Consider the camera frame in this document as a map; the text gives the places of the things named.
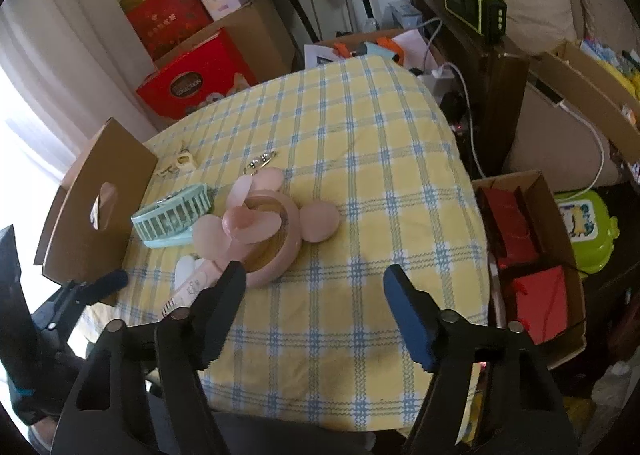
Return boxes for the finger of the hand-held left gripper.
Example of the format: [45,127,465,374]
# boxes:
[31,269,130,336]

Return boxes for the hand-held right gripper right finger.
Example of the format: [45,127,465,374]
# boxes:
[382,264,573,455]

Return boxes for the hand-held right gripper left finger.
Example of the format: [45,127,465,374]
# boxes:
[50,260,248,455]

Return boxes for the brown cardboard box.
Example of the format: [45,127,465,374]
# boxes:
[35,117,159,307]

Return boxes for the pink handheld electric fan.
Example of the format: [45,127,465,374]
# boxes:
[160,169,340,321]

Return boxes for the teal handheld electric fan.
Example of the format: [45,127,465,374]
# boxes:
[131,185,213,250]

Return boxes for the small cream plastic gadget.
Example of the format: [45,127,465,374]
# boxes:
[156,147,196,178]

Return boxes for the silver keychain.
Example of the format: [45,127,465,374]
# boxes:
[243,151,280,176]

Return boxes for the red paper bag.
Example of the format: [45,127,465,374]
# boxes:
[477,187,544,270]
[502,265,571,347]

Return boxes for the yellow checkered tablecloth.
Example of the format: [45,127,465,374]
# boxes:
[80,55,489,431]

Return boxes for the cardboard box with red bags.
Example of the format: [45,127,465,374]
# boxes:
[470,171,587,370]

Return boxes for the green plastic lunch box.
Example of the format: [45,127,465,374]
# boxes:
[554,187,621,279]

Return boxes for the brown wooden sofa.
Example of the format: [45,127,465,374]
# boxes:
[400,0,640,186]

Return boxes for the red gift box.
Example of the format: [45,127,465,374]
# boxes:
[136,28,259,120]

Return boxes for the white sheer curtain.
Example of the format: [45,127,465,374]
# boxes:
[0,0,166,176]

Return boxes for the white power adapter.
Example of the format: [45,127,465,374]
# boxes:
[425,62,459,92]

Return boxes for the smartphone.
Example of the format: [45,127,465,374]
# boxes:
[532,80,566,106]

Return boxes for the red gift bag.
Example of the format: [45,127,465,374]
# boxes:
[125,0,213,60]

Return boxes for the cardboard box with papers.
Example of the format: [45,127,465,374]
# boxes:
[304,30,446,68]

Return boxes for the large closed cardboard box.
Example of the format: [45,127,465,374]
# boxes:
[155,0,296,86]

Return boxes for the shallow cardboard tray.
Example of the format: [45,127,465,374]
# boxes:
[530,39,640,164]

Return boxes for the grey appliance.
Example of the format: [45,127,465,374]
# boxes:
[385,0,424,30]

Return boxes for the green portable radio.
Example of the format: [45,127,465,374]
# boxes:
[442,0,508,43]

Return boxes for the white charging cable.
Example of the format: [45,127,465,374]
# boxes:
[562,102,607,194]

